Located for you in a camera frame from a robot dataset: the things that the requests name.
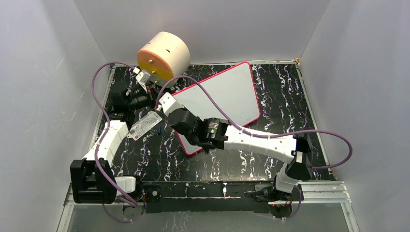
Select clear plastic marker package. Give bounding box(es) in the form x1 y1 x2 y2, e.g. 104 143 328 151
127 111 162 141

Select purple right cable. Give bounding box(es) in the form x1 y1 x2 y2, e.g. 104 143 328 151
154 75 353 170

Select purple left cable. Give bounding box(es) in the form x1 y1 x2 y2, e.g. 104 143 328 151
91 62 145 224

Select purple cable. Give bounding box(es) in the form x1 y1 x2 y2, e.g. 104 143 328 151
91 62 145 224
154 75 353 170

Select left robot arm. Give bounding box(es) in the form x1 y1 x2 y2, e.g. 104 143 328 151
70 82 162 204

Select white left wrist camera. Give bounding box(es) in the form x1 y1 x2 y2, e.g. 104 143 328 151
132 67 151 93

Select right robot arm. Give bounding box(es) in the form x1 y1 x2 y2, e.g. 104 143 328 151
167 108 312 200

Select pink framed whiteboard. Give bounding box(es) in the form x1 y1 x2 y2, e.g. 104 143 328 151
171 62 261 155

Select round pastel drawer cabinet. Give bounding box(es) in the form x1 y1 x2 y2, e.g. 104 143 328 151
136 31 190 88

